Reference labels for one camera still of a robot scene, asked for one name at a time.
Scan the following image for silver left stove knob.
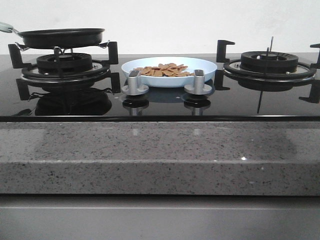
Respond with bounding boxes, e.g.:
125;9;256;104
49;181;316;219
121;70;149;96

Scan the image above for light blue plate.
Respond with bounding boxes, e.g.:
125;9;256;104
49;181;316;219
121;56;218;88

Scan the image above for wire trivet ring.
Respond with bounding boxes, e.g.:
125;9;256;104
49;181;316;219
14;39;111;56

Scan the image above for black pan support under pan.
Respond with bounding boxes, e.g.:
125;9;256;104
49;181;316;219
8;41;119;84

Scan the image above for silver right stove knob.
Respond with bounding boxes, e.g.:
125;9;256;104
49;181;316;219
184;69;212;95

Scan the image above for black pan support without pan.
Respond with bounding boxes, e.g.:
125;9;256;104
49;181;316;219
216;37;320;83

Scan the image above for black burner under pan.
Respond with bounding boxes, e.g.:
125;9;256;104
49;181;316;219
36;53;93;74

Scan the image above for black glass cooktop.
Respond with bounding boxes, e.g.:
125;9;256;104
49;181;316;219
0;54;320;122

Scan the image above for brown meat pieces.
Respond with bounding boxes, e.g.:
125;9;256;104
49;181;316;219
134;63;194;77

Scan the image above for silver stove knob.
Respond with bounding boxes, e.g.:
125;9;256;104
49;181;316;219
184;69;212;95
121;70;149;96

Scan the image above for grey cabinet front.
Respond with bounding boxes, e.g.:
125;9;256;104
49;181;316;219
0;195;320;240

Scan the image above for black frying pan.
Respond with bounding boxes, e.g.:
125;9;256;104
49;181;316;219
0;22;105;49

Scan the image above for black burner without pan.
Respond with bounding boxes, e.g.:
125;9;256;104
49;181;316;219
240;51;299;73

